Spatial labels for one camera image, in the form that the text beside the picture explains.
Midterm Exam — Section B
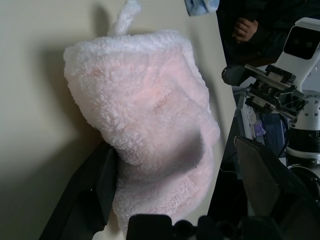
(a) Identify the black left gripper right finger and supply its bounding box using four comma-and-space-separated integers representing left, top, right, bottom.
233, 136, 320, 240

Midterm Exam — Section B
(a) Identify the pink towel with white trim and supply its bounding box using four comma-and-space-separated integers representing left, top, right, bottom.
63, 0, 221, 237

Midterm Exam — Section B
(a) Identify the bystander bare hand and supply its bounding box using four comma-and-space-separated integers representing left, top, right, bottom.
232, 17, 260, 45

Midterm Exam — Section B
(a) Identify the folded blue towel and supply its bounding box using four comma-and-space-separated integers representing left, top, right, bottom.
184, 0, 221, 17

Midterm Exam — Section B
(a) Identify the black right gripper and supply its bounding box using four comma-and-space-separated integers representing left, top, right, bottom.
221, 63, 308, 121

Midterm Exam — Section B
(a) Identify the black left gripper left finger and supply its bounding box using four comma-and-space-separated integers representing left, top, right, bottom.
38, 142, 118, 240

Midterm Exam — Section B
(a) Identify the blue storage box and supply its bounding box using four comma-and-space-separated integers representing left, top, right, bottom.
262, 114, 288, 151

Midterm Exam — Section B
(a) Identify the bystander dark clothing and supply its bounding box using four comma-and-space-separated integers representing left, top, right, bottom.
216, 0, 320, 67

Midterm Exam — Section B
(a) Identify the small purple packet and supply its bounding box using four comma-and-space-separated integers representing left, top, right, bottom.
250, 119, 267, 138

